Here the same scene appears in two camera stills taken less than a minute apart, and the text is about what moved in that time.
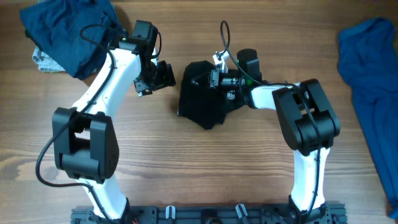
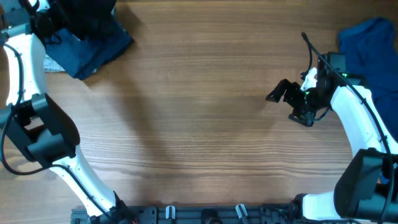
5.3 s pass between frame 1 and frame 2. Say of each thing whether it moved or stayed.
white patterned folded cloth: stayed
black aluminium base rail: stayed
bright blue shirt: stayed
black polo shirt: moved
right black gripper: moved
